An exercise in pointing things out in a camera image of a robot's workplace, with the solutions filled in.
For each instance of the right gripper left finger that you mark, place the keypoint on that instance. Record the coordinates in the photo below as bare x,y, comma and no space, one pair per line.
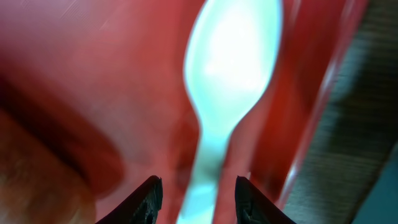
140,207

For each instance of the red serving tray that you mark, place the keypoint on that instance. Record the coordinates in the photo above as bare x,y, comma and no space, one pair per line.
102,83

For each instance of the white plastic spoon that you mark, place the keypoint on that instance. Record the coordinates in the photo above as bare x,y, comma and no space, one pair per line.
228,65

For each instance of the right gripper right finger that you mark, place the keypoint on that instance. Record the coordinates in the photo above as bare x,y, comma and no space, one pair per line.
253,207

